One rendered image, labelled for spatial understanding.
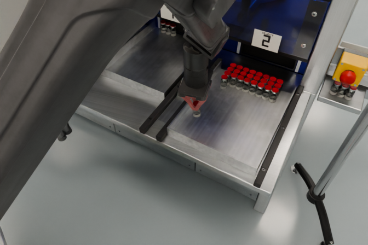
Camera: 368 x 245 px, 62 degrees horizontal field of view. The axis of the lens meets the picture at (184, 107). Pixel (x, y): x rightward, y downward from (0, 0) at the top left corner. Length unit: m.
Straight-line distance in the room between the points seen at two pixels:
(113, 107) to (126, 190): 0.91
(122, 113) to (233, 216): 0.99
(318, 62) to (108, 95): 0.64
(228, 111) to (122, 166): 1.08
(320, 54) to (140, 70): 0.57
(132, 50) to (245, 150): 0.57
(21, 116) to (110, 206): 1.57
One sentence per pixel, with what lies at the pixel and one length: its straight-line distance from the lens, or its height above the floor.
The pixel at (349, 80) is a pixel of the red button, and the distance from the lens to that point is 0.96.
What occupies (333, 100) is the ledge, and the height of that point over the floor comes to 0.88.
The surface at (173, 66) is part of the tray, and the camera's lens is 1.07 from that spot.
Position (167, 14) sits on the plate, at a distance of 1.11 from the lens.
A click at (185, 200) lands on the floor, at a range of 1.74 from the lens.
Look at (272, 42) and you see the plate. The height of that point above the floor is 1.02.
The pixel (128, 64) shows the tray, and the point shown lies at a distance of 1.10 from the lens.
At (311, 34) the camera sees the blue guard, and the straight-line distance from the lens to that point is 0.94.
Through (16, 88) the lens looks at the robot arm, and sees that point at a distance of 0.21.
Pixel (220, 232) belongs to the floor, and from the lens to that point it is 1.68.
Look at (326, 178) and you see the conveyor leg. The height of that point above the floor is 0.31.
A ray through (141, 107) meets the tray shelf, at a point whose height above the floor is 0.88.
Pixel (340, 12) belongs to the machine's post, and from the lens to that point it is 0.90.
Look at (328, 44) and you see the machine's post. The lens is 0.95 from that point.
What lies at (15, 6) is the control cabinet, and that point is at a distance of 1.26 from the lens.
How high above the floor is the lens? 1.56
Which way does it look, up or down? 47 degrees down
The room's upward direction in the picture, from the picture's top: straight up
